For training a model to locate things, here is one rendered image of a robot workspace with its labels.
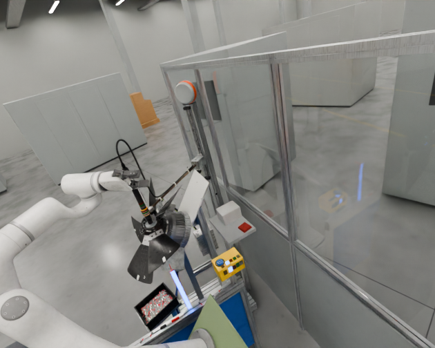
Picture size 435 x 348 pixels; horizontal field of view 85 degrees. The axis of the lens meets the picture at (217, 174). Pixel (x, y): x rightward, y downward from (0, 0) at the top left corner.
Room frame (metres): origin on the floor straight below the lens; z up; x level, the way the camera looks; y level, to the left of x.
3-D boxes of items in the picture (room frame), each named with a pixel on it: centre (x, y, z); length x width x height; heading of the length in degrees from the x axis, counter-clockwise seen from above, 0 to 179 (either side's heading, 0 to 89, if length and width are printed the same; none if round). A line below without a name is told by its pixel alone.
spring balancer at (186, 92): (1.79, 0.07, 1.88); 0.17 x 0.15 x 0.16; 20
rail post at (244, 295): (0.98, 0.04, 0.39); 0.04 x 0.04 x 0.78; 20
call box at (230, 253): (0.96, 0.07, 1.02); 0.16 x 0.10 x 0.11; 110
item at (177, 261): (1.16, 0.43, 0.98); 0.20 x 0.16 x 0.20; 110
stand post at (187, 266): (1.36, 0.42, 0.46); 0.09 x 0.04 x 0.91; 20
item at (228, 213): (1.58, 0.00, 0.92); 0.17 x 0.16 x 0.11; 110
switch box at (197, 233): (1.53, 0.24, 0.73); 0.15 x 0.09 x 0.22; 110
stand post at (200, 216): (1.44, 0.21, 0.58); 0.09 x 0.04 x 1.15; 20
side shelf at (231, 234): (1.50, 0.00, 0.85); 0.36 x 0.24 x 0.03; 20
